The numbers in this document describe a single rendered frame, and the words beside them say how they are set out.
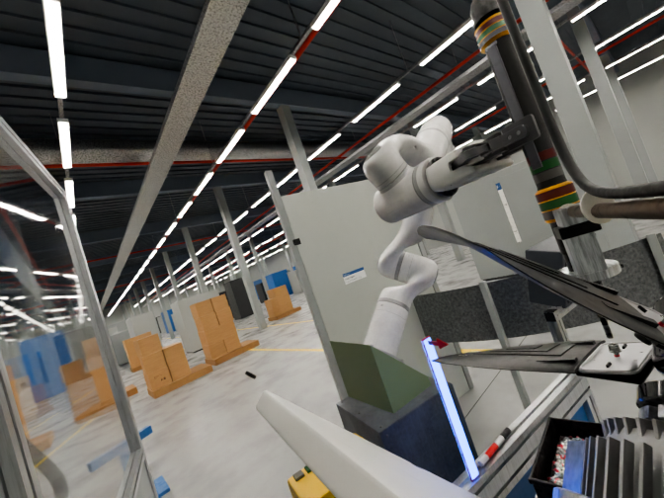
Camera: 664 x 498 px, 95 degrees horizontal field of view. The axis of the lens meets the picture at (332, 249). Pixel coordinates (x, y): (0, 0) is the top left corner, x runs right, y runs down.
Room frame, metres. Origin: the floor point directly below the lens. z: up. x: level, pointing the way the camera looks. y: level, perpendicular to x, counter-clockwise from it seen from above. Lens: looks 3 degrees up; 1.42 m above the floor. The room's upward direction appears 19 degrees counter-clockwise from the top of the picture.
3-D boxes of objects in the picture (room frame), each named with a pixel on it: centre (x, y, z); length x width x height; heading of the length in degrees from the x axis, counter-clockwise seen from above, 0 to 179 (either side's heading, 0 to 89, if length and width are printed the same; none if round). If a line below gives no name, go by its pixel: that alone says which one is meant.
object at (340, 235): (2.45, -0.25, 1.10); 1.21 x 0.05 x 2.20; 119
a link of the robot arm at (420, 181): (0.56, -0.22, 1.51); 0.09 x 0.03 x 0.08; 120
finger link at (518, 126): (0.41, -0.27, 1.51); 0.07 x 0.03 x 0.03; 30
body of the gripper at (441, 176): (0.50, -0.25, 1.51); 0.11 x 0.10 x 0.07; 30
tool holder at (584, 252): (0.40, -0.30, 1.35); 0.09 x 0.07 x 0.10; 154
